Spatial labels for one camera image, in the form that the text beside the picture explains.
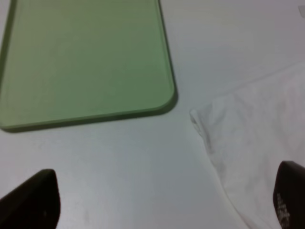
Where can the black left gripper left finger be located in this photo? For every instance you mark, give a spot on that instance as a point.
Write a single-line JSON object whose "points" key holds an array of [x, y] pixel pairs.
{"points": [[35, 204]]}

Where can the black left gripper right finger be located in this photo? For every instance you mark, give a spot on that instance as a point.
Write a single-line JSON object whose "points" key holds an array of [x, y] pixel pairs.
{"points": [[289, 195]]}

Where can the white short sleeve shirt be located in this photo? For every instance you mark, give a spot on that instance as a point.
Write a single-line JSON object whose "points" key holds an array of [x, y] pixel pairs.
{"points": [[247, 133]]}

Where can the green plastic tray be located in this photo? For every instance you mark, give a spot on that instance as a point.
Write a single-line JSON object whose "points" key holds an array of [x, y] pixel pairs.
{"points": [[68, 62]]}

